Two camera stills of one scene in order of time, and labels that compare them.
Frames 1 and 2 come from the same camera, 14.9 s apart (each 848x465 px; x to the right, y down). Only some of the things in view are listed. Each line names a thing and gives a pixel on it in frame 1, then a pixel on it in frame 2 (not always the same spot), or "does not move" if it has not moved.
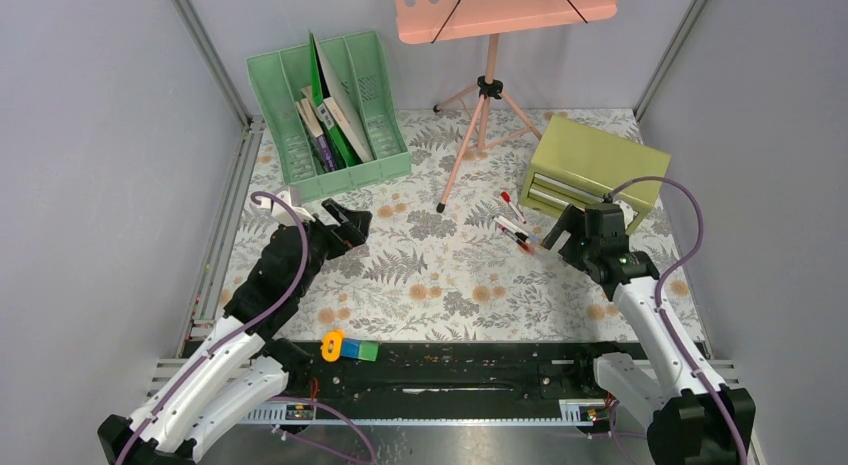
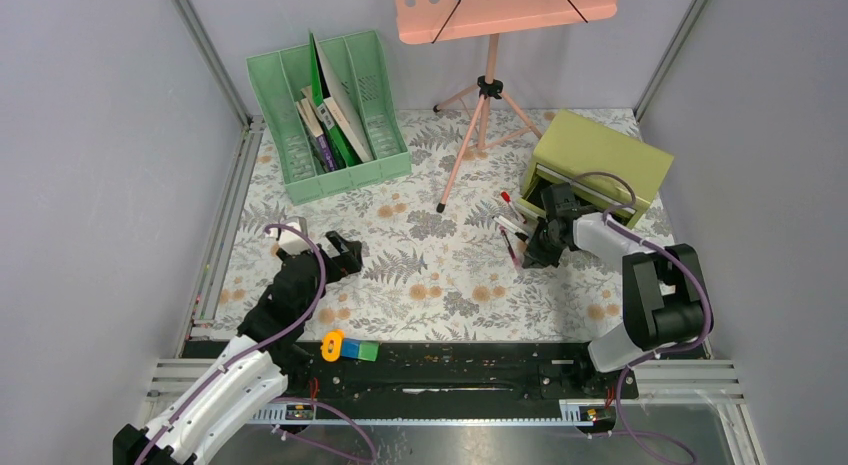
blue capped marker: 507,223 does not move
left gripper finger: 336,210 → 339,243
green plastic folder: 326,109 does not move
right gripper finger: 573,221 → 532,257
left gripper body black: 326,243 → 334,267
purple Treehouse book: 323,147 does not move
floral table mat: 451,255 does not move
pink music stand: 438,13 does not move
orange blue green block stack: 335,345 does not move
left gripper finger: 358,226 → 354,256
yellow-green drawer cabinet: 573,166 does not move
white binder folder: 342,104 does not move
